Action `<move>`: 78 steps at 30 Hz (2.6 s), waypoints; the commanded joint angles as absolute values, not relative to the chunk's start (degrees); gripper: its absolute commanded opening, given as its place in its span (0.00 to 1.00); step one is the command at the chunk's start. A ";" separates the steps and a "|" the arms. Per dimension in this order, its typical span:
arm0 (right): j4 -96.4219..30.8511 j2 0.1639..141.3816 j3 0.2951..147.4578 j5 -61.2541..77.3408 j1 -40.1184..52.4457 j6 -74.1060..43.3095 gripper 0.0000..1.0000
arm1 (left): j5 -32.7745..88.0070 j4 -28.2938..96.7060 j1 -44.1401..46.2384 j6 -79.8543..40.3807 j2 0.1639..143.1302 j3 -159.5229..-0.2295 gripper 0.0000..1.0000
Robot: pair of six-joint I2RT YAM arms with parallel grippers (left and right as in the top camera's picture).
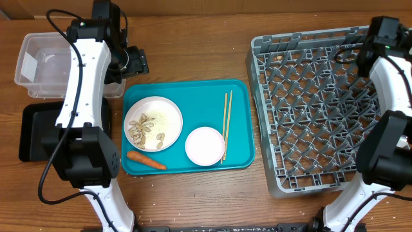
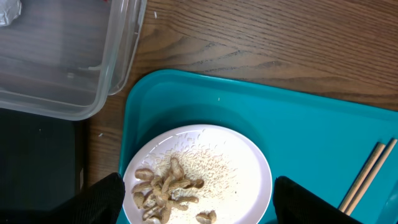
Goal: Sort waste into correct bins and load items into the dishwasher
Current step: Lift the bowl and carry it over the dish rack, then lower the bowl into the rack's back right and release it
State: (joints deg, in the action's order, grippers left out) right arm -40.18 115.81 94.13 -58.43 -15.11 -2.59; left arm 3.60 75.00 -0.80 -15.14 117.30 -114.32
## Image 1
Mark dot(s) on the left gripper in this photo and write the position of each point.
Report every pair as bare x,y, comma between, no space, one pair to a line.
139,63

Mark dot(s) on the white dinner plate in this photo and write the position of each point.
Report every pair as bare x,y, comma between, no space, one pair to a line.
164,109

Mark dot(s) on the orange carrot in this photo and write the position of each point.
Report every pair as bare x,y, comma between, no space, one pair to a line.
140,158

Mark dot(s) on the white bowl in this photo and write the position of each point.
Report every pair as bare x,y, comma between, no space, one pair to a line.
205,146

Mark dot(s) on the wooden chopstick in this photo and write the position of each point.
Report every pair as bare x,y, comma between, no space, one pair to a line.
223,129
226,123

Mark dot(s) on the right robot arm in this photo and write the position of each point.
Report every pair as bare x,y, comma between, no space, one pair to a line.
383,160

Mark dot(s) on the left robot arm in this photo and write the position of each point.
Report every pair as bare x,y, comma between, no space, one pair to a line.
79,149

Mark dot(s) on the grey dishwasher rack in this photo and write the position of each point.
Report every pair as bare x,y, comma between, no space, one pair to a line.
314,110

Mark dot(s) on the peanut shells pile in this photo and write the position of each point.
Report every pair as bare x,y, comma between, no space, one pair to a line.
146,132

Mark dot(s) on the teal serving tray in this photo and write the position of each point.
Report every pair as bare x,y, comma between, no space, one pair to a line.
201,104

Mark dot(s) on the clear plastic bin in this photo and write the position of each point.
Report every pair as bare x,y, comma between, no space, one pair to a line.
44,64

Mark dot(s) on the black tray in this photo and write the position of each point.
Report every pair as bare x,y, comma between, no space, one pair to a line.
39,119

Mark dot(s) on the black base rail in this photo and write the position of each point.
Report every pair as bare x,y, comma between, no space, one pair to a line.
282,227

